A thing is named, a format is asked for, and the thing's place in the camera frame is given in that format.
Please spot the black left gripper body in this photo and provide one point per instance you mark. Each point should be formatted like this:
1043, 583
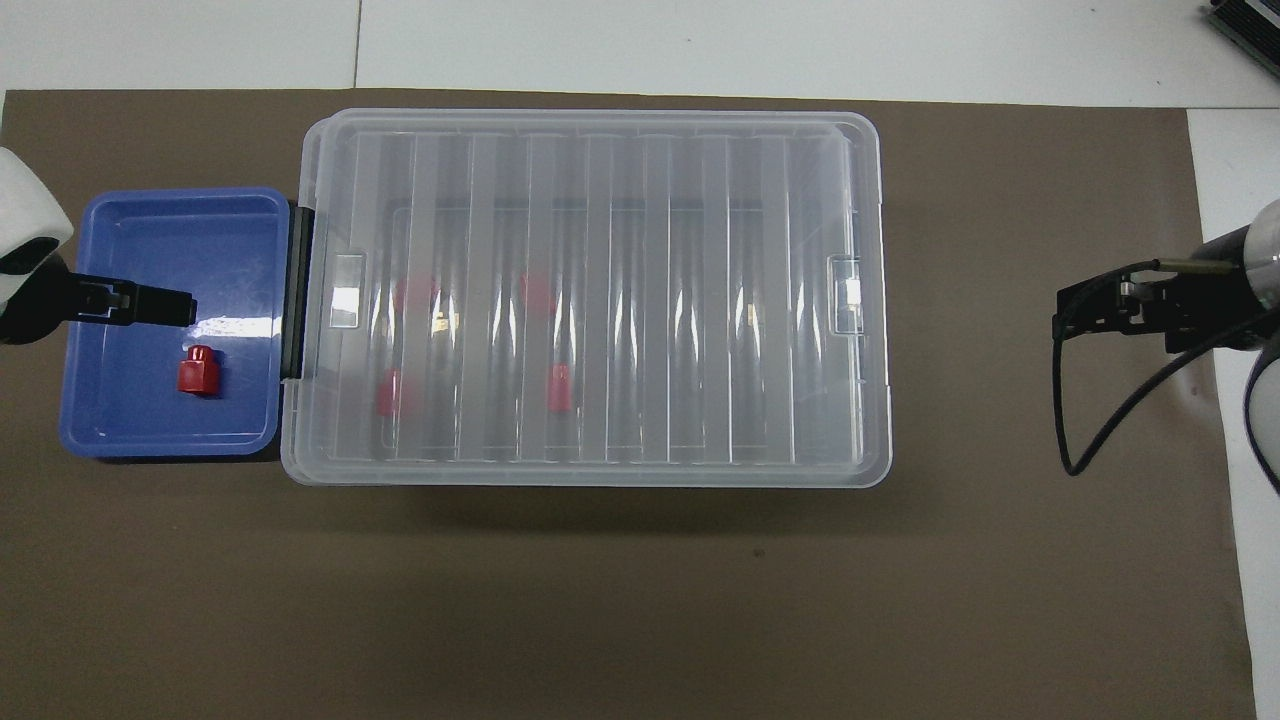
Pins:
40, 305

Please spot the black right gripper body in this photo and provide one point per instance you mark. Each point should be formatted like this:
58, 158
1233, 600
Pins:
1200, 310

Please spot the red block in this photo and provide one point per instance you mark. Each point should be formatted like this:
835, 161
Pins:
390, 392
198, 372
537, 290
559, 387
415, 292

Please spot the clear ribbed plastic lid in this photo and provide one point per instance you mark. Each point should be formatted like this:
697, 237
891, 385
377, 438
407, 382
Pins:
650, 300

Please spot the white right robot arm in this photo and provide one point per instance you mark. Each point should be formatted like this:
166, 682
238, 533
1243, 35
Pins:
1268, 260

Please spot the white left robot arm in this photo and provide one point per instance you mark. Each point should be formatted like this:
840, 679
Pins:
25, 210

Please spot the blue plastic tray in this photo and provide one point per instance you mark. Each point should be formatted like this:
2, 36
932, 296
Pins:
150, 420

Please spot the clear plastic storage box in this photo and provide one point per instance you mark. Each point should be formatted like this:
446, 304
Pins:
311, 180

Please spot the dark grey device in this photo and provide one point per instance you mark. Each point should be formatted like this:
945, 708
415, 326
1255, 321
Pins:
1255, 25

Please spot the brown table mat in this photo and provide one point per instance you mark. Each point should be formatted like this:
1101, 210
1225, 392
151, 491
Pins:
600, 600

